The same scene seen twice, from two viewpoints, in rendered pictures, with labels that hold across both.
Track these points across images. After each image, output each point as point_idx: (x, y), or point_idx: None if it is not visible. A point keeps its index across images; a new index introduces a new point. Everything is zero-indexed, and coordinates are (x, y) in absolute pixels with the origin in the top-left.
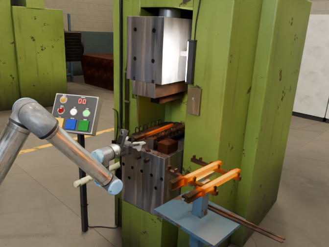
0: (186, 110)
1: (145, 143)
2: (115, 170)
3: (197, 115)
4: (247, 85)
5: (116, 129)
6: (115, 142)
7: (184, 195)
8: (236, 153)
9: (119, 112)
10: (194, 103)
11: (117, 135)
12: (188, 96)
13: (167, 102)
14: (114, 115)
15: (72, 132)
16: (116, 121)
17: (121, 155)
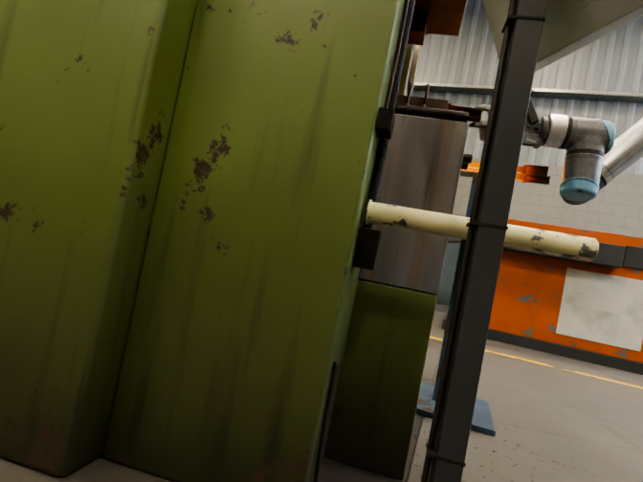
0: (407, 76)
1: (470, 126)
2: (353, 243)
3: (412, 91)
4: None
5: (388, 67)
6: (393, 121)
7: (550, 176)
8: None
9: (401, 9)
10: (416, 69)
11: (383, 96)
12: (418, 54)
13: None
14: (398, 10)
15: (599, 38)
16: (394, 35)
17: (521, 143)
